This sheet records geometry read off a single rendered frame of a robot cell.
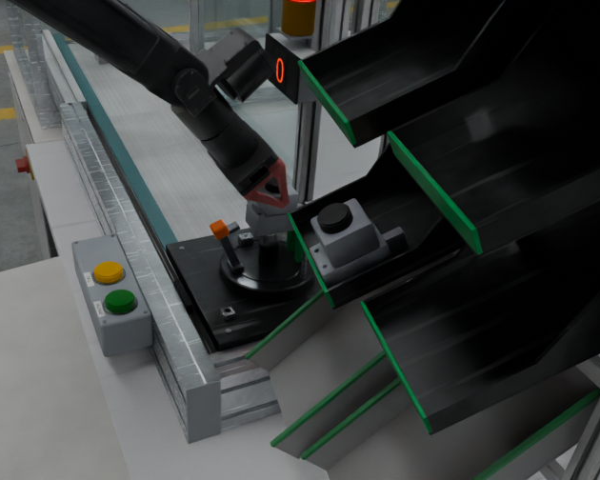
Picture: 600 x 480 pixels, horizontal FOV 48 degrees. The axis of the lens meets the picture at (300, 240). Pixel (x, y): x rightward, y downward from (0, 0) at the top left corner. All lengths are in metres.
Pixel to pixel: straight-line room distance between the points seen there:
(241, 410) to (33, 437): 0.27
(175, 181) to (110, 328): 0.47
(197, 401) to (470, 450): 0.36
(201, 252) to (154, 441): 0.29
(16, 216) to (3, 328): 1.92
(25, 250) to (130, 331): 1.88
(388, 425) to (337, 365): 0.09
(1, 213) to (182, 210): 1.88
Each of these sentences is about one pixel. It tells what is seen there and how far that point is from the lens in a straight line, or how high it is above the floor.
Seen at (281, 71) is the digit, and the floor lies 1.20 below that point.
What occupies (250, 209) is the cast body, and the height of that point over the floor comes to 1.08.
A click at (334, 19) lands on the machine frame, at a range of 1.79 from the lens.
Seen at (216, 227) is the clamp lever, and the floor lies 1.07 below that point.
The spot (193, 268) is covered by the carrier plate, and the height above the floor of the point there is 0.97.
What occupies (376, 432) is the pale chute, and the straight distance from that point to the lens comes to 0.70.
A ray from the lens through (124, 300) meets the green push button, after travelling 0.95.
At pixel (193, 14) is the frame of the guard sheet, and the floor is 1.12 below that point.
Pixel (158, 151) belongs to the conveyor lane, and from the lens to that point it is 1.43.
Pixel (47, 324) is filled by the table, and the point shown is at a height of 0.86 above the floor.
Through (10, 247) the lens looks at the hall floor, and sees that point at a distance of 2.83.
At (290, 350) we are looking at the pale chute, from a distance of 0.80.
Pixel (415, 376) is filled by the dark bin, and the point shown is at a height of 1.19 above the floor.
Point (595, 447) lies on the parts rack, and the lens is 0.57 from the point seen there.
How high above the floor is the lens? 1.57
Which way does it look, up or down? 34 degrees down
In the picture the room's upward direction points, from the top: 5 degrees clockwise
